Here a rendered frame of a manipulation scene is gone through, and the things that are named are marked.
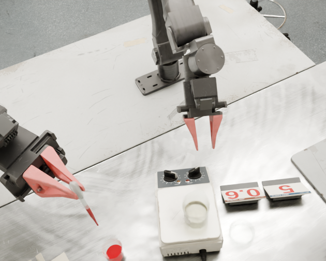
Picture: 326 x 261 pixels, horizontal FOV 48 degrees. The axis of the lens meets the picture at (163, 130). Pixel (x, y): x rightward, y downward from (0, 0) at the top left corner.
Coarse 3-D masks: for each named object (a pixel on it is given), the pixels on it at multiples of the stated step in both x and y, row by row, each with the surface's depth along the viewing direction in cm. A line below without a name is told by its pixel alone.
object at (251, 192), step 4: (252, 188) 85; (256, 188) 85; (224, 192) 85; (228, 192) 84; (232, 192) 84; (236, 192) 84; (240, 192) 84; (244, 192) 83; (248, 192) 83; (252, 192) 83; (256, 192) 83; (260, 192) 82; (228, 196) 82; (232, 196) 82; (236, 196) 82; (240, 196) 82; (244, 196) 81; (248, 196) 81; (252, 196) 81; (256, 196) 81
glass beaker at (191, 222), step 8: (192, 192) 69; (200, 192) 69; (184, 200) 69; (192, 200) 72; (200, 200) 72; (208, 200) 68; (184, 208) 71; (208, 208) 68; (184, 216) 70; (208, 216) 70; (192, 224) 70; (200, 224) 70
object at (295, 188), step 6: (270, 186) 85; (276, 186) 85; (282, 186) 84; (288, 186) 84; (294, 186) 83; (300, 186) 83; (270, 192) 82; (276, 192) 82; (282, 192) 81; (288, 192) 81; (294, 192) 81
